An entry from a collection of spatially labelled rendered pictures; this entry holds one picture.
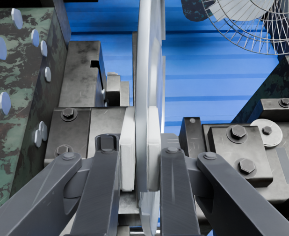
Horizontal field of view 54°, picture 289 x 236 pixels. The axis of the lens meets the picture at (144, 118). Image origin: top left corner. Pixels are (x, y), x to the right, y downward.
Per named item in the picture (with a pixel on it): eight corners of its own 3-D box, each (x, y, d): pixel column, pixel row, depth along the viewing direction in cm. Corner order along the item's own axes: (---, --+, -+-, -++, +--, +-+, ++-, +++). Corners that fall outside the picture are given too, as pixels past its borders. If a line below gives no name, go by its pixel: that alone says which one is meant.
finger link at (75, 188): (118, 198, 14) (56, 199, 14) (124, 153, 19) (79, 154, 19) (117, 171, 13) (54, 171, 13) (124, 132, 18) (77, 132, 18)
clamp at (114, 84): (103, 134, 56) (155, 133, 56) (107, 71, 65) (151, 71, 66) (106, 148, 61) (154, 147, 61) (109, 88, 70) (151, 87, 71)
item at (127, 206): (116, 213, 46) (144, 213, 46) (118, 133, 54) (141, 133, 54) (119, 227, 53) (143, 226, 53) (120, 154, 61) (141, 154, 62)
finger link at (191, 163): (161, 171, 13) (225, 171, 13) (158, 132, 18) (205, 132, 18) (160, 198, 14) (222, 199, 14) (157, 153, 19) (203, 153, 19)
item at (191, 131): (181, 224, 42) (218, 223, 43) (170, 114, 53) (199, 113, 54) (171, 244, 56) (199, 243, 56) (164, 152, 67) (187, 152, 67)
